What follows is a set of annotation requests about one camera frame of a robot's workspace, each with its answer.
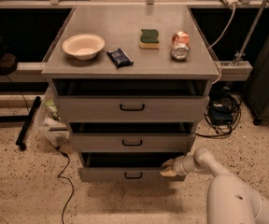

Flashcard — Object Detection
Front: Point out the clear plastic bag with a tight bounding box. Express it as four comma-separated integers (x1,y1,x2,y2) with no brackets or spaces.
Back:
35,88,69,144

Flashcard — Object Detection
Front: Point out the black floor cable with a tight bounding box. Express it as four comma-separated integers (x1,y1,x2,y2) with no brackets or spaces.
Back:
55,147,76,224

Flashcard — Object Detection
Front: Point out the grey middle drawer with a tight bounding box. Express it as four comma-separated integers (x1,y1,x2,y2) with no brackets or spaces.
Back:
70,122,195,152

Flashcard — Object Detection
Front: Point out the grey top drawer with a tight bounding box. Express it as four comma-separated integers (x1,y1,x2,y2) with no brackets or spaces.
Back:
52,78,211,123

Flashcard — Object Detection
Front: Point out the crushed orange soda can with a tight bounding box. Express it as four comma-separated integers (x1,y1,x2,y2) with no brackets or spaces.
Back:
170,31,190,60

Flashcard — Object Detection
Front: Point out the black cable bundle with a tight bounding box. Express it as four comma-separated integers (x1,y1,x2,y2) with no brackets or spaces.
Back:
195,90,244,139

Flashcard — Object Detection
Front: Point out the dark blue snack packet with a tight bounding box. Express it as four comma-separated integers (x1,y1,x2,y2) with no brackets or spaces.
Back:
106,49,134,68

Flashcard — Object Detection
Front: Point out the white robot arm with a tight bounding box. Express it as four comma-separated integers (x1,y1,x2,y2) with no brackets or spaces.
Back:
160,147,269,224

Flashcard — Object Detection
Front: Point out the grey bottom drawer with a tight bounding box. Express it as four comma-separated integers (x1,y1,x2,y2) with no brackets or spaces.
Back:
78,151,187,183

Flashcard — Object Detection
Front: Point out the green yellow sponge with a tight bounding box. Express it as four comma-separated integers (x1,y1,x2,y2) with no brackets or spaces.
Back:
139,29,159,49

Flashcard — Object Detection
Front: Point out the grey drawer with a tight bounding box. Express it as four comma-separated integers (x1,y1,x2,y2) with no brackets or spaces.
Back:
52,78,211,123
78,151,187,183
70,122,195,152

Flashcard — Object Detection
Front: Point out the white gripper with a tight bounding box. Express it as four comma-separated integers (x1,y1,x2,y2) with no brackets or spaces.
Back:
160,155,197,177

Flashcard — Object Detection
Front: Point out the white bowl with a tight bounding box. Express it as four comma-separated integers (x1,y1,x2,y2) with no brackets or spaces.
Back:
62,34,105,61

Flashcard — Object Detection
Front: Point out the grey drawer cabinet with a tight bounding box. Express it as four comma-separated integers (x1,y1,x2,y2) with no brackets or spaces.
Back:
41,5,220,176

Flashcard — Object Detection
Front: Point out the black chair leg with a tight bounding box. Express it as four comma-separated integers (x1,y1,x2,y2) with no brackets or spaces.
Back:
16,96,41,151

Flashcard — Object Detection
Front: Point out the metal pole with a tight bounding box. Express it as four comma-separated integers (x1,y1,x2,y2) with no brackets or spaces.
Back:
231,0,268,66

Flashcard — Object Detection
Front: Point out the white cable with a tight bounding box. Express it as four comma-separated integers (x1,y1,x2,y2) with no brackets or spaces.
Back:
207,4,237,85

